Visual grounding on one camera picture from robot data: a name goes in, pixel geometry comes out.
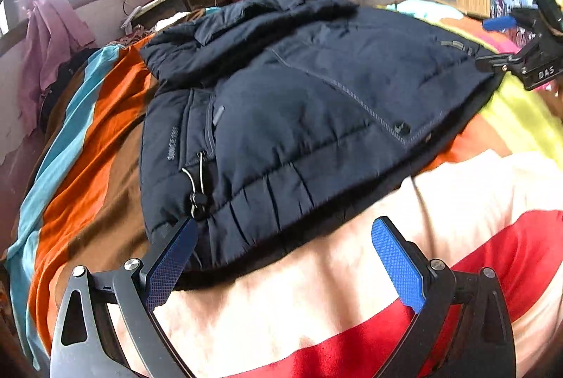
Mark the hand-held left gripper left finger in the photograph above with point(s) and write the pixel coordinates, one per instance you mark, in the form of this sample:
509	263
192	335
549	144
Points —
171	263

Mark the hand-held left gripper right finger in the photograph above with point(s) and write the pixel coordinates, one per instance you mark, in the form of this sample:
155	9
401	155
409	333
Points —
398	263

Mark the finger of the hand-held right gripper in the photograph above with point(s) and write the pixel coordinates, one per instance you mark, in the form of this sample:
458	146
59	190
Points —
499	23
501	61

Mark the dark navy padded jacket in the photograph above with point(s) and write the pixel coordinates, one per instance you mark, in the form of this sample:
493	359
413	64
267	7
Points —
308	105

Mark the pile of dark clothes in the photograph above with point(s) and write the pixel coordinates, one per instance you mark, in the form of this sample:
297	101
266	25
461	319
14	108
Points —
66	79

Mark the colourful striped blanket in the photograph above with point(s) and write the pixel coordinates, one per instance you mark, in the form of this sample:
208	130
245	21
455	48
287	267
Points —
308	316

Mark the pink hanging garment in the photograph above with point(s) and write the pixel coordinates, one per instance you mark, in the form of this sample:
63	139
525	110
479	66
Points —
52	35

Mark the cluttered wooden desk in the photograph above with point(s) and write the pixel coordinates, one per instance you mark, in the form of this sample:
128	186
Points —
176	2

